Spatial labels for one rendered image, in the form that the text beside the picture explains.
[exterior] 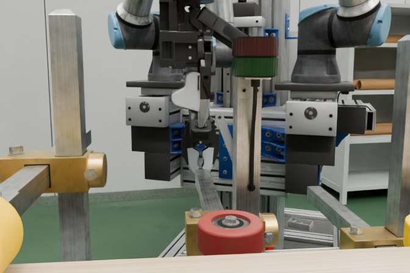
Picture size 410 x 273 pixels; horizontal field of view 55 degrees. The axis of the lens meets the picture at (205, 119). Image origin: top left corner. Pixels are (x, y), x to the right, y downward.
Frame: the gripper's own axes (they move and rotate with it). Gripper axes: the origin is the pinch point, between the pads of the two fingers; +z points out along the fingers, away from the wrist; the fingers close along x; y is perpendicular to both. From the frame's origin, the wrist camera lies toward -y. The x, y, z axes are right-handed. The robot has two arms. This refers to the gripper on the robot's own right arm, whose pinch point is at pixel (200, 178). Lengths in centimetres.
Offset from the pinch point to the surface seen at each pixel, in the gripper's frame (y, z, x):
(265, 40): -42, -30, -5
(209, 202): -25.6, -3.4, 0.5
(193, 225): -36.7, -4.0, 4.0
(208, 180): -12.3, -3.4, -0.8
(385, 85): 207, -10, -162
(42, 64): 216, -27, 100
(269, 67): -41.7, -26.5, -5.3
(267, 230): -36.5, -2.8, -6.9
